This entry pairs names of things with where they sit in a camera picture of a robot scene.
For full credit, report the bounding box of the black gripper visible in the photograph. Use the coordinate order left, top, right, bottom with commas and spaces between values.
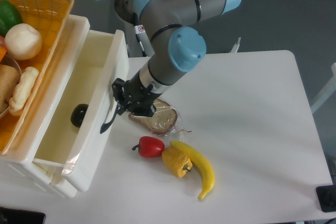
112, 72, 160, 117

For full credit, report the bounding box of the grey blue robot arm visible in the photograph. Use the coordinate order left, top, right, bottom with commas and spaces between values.
112, 0, 242, 116

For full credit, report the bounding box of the white drawer cabinet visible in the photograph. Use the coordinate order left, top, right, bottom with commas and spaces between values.
1, 15, 90, 195

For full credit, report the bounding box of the wrapped brown bread slice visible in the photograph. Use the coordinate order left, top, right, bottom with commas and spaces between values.
128, 99, 191, 135

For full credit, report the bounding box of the red bell pepper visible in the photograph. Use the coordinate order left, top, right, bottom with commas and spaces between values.
132, 136, 165, 158

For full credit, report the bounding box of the black round object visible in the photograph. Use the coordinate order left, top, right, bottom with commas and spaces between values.
70, 103, 88, 128

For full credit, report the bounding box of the yellow banana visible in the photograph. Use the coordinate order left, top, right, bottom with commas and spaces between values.
170, 141, 216, 201

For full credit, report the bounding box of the yellow bell pepper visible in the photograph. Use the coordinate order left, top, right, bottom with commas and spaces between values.
161, 146, 193, 178

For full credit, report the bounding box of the pale twisted bread roll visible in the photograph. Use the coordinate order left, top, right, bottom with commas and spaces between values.
9, 67, 39, 116

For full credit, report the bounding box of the orange woven basket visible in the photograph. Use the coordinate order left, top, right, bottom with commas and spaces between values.
1, 0, 74, 153

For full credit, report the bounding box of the round white bun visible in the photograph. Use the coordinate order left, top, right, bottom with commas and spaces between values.
5, 23, 43, 60

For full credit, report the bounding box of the brown bread loaf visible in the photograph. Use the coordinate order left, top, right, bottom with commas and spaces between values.
0, 65, 20, 113

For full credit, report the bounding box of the metal bowl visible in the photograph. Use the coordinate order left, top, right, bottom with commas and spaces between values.
1, 56, 22, 118

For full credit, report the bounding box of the green bell pepper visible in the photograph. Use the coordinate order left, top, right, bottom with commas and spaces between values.
0, 0, 23, 37

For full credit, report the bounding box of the black device bottom left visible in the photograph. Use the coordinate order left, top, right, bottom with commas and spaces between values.
1, 207, 46, 224

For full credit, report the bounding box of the black device right edge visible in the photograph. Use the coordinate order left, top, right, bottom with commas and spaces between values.
316, 185, 335, 212

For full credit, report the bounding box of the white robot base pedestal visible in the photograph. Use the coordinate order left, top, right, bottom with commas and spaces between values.
114, 0, 154, 57

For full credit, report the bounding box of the white frame right edge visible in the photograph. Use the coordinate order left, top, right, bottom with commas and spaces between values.
310, 63, 335, 114

